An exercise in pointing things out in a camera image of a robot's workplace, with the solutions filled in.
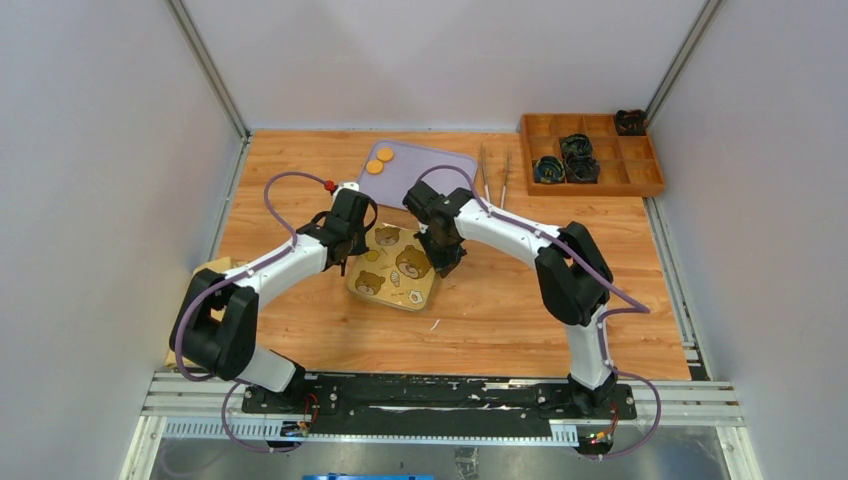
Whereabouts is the silver tin lid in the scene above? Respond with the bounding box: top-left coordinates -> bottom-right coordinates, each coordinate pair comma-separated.
346,223 -> 436,312

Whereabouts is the metal tongs grey handle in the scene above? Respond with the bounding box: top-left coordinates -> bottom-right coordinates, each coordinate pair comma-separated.
478,144 -> 512,210

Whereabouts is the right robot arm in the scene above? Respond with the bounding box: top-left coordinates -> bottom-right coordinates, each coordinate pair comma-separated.
403,180 -> 617,418

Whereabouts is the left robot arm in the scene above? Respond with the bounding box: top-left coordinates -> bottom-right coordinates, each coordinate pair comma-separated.
169,185 -> 377,413

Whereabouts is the round yellow cookie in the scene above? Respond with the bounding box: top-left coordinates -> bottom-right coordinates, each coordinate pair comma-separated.
365,159 -> 384,175
375,147 -> 395,163

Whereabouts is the lavender plastic tray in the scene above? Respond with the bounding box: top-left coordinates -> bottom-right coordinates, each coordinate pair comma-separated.
356,139 -> 478,209

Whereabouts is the rolled dark tie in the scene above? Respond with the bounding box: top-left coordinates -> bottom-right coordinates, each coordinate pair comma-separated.
564,155 -> 601,184

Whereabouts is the rolled green blue tie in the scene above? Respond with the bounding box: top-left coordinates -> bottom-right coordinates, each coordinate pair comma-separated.
559,133 -> 593,158

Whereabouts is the wooden compartment tray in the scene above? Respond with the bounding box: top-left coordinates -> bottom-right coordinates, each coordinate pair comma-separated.
519,113 -> 666,197

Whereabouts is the rolled dark tie corner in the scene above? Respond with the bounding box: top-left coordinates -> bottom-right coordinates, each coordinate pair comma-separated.
613,109 -> 647,136

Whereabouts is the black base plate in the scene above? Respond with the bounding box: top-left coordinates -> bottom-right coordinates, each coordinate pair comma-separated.
241,372 -> 637,439

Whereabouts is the aluminium frame rail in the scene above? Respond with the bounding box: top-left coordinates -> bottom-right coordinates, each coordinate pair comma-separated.
164,0 -> 250,143

